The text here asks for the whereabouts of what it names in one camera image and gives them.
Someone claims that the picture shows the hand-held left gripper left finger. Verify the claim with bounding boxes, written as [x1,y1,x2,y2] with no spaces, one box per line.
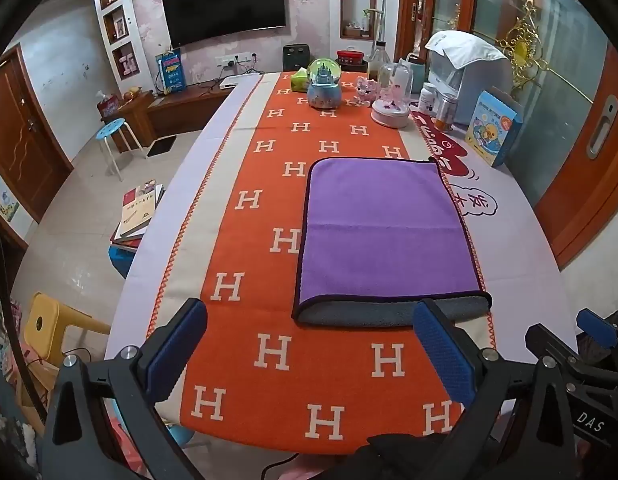
[36,298,208,480]

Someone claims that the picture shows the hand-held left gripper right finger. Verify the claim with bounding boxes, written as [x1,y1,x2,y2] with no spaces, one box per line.
[413,299,580,480]

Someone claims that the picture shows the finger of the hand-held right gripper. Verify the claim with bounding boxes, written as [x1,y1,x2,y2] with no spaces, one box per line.
[576,309,618,350]
[525,324,566,361]

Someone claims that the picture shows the purple towel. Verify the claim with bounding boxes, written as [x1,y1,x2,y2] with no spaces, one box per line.
[292,156,492,329]

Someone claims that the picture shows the blue plastic stool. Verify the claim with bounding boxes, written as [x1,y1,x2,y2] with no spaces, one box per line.
[108,244,140,281]

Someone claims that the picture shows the orange letter-print blanket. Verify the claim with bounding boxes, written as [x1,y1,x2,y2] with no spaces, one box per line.
[146,72,497,456]

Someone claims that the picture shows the yellow plastic chair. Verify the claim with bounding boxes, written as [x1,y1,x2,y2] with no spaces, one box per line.
[26,292,112,367]

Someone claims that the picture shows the stack of books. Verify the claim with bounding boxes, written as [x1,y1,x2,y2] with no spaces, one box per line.
[111,183,166,252]

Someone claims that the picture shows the black floor scale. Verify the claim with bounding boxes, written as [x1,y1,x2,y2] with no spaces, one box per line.
[147,137,176,159]

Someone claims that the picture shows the blue duck-print box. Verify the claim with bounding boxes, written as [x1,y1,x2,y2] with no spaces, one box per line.
[463,90,524,167]

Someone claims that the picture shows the wood-framed glass door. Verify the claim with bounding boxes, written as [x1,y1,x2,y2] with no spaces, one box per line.
[396,0,618,268]

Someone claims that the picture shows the blue round stool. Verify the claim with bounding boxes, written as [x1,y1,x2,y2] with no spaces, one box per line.
[95,118,146,182]

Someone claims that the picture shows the wooden television cabinet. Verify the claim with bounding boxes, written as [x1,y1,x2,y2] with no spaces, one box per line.
[101,71,264,154]

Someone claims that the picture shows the orange pill bottle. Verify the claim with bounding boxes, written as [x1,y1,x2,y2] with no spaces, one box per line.
[435,93,459,133]

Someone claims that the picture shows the red tissue pack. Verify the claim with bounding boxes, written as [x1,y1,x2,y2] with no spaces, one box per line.
[97,92,121,122]

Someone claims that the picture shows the brown wooden door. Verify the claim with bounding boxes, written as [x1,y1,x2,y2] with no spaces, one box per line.
[0,44,75,224]

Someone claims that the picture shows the glass dome music box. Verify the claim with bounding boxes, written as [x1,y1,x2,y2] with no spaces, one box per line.
[371,60,414,129]

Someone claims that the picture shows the white water purifier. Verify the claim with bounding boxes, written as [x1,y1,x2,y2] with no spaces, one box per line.
[429,47,516,129]

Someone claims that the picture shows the blue printed box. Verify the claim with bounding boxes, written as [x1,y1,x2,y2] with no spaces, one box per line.
[155,50,186,95]

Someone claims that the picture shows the pink figurine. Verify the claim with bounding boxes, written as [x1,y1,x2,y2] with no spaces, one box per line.
[356,77,381,104]

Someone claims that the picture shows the pale green jug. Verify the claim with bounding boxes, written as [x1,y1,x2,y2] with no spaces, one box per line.
[400,52,430,96]

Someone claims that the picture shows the gold ornament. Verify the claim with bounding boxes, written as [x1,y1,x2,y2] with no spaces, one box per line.
[495,0,557,92]

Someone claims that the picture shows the green tissue box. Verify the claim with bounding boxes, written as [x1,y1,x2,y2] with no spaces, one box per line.
[290,67,314,94]

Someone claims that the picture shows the snow globe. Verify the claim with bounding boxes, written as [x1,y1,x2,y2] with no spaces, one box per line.
[307,58,342,110]

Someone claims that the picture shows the glass bottle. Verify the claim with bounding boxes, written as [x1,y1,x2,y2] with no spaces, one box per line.
[369,40,392,84]

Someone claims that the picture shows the white folded towel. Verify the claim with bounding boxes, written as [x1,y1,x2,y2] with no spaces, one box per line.
[424,30,510,72]

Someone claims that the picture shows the red pot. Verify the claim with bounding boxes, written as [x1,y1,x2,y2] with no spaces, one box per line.
[336,48,368,77]

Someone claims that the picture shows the black speaker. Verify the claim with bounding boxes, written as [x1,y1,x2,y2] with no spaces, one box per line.
[282,44,316,72]

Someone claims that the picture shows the black cable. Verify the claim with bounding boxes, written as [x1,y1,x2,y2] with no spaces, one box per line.
[260,452,300,480]

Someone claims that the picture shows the silver door handle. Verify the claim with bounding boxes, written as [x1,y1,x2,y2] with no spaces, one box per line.
[586,95,618,160]

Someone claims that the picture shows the wall power outlet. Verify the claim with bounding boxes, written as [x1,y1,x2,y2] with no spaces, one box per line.
[215,51,255,67]

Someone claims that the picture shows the white wall shelf unit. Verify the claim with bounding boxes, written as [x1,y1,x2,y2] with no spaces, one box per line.
[91,0,140,81]

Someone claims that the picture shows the black wall television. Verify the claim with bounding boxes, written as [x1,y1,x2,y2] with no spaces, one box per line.
[161,0,288,47]

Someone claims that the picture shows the wall niche shelf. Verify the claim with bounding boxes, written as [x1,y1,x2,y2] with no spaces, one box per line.
[339,0,379,41]

